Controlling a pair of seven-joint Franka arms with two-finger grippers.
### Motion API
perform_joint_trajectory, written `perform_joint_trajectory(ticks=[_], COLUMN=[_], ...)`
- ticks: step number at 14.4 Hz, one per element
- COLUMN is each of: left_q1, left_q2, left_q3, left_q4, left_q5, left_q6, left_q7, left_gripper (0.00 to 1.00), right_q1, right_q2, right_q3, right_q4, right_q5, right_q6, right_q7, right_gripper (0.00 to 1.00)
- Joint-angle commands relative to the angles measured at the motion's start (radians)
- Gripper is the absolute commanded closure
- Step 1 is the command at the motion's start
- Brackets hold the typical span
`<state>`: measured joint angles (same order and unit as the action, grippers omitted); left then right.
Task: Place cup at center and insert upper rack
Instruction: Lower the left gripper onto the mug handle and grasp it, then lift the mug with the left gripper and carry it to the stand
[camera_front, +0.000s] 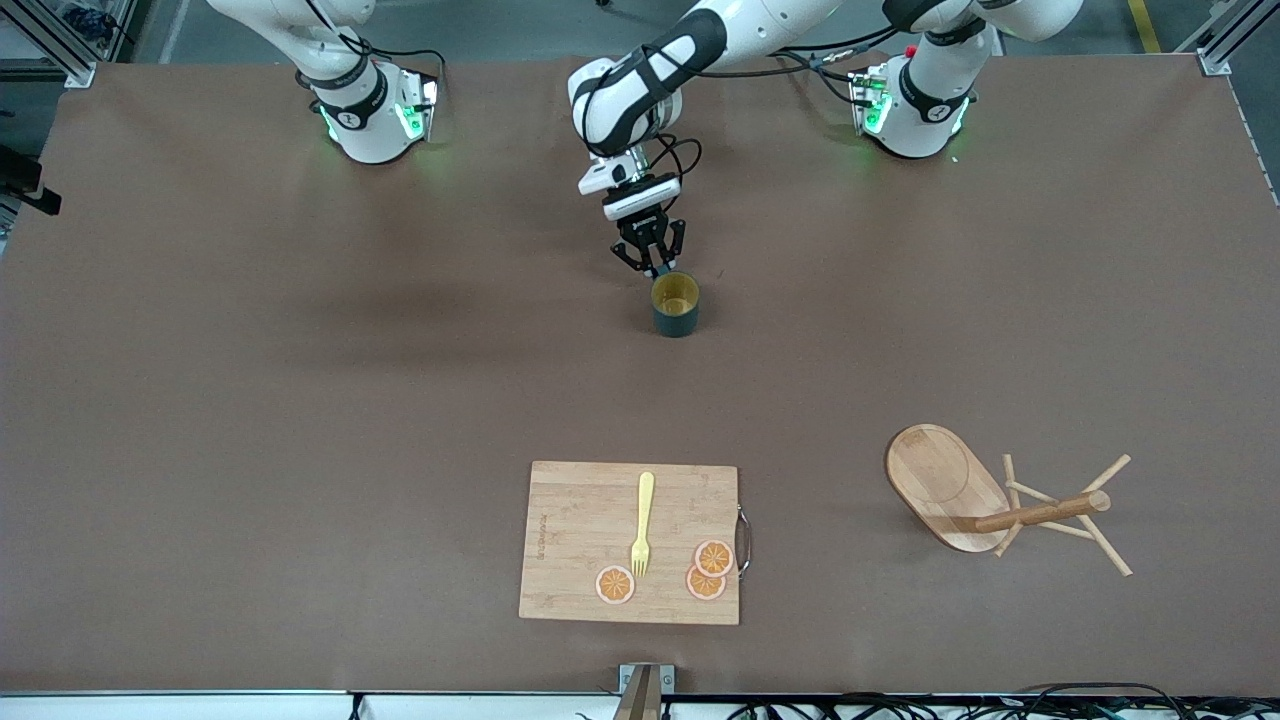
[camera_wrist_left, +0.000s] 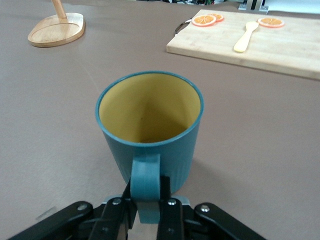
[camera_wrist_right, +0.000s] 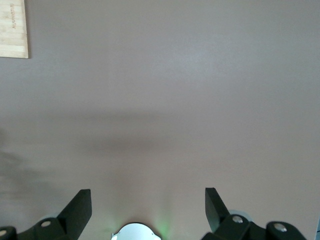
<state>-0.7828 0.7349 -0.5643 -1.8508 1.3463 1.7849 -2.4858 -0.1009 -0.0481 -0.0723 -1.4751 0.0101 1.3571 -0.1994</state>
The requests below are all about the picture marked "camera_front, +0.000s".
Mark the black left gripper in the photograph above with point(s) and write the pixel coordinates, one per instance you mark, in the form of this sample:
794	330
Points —
648	232

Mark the wooden mug tree rack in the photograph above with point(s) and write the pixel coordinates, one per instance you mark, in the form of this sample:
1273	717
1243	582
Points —
940	485

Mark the dark teal cup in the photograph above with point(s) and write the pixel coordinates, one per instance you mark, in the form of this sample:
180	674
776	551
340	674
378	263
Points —
676	318

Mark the yellow plastic fork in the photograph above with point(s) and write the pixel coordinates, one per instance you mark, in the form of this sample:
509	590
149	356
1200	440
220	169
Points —
644	510

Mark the orange slice toy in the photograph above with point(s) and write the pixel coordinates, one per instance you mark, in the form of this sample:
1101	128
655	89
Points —
615	585
703	586
714	558

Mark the aluminium frame profile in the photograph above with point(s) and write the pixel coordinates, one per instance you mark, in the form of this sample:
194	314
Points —
60	50
1215	45

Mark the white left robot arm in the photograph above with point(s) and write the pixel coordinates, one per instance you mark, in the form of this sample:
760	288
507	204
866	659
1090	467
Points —
640	95

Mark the metal camera pole bracket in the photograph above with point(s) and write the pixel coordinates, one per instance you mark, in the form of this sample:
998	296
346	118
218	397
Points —
647	690

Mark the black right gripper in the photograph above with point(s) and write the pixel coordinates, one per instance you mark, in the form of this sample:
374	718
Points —
19	171

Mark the silver base connector block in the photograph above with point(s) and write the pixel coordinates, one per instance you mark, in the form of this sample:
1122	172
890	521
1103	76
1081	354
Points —
868	100
418	105

